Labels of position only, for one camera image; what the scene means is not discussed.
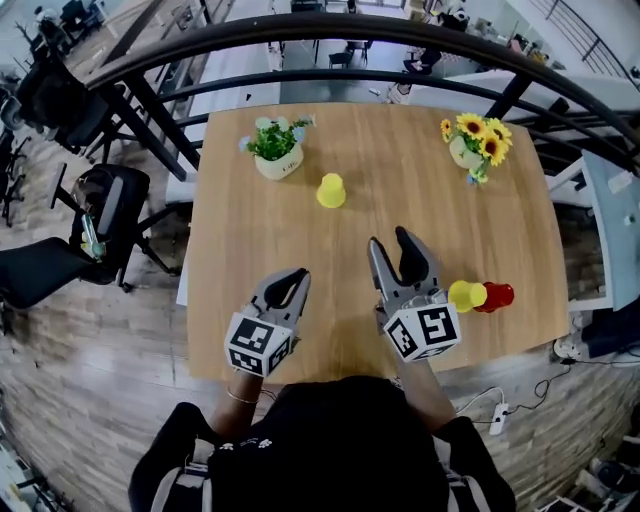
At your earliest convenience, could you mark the green bottle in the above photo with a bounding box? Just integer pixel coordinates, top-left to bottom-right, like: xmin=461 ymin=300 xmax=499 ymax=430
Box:
xmin=80 ymin=214 xmax=107 ymax=262

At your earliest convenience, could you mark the red paper cup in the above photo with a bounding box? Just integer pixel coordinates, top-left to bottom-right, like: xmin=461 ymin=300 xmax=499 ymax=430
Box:
xmin=473 ymin=281 xmax=516 ymax=315

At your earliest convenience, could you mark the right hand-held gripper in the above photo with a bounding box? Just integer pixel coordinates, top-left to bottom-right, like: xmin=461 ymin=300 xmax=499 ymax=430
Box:
xmin=368 ymin=226 xmax=461 ymax=363

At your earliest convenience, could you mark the person's right forearm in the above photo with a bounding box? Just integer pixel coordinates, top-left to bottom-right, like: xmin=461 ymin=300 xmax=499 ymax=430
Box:
xmin=397 ymin=357 xmax=457 ymax=434

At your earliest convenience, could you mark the black office chair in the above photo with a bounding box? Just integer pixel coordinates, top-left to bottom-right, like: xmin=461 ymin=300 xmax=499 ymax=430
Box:
xmin=0 ymin=162 xmax=181 ymax=311
xmin=14 ymin=59 xmax=126 ymax=156

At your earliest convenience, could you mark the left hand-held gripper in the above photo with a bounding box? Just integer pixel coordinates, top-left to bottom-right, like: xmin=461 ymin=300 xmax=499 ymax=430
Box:
xmin=224 ymin=267 xmax=312 ymax=377

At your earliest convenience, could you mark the light blue table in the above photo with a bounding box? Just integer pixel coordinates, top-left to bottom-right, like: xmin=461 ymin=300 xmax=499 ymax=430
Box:
xmin=582 ymin=149 xmax=640 ymax=311

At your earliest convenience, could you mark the sunflower bouquet in vase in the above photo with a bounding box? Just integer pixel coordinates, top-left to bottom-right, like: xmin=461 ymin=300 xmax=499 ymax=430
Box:
xmin=439 ymin=112 xmax=514 ymax=185

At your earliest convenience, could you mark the yellow paper cup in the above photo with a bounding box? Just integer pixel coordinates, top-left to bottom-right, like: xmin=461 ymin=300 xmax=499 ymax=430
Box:
xmin=315 ymin=172 xmax=347 ymax=209
xmin=447 ymin=279 xmax=489 ymax=315

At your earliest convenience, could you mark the person's left forearm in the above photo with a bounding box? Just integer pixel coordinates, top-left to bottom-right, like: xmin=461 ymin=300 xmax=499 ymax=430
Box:
xmin=209 ymin=372 xmax=264 ymax=441

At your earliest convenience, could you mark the white power strip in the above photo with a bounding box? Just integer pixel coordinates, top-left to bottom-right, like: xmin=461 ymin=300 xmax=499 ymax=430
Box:
xmin=489 ymin=402 xmax=510 ymax=436

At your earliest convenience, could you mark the person's black shirt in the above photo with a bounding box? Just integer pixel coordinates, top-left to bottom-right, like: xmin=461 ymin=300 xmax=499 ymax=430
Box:
xmin=127 ymin=375 xmax=516 ymax=512

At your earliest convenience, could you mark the green plant in white pot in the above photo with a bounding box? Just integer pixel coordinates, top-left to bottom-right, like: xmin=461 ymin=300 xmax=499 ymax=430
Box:
xmin=238 ymin=114 xmax=316 ymax=181

